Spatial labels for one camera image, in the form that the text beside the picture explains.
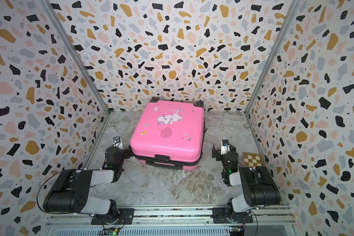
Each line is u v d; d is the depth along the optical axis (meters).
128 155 0.85
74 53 0.86
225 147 0.79
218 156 0.84
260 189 0.45
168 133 0.80
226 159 0.80
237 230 0.71
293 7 0.72
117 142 0.79
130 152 0.85
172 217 0.76
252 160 0.92
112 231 0.70
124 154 0.80
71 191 0.44
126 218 0.73
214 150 0.85
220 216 0.73
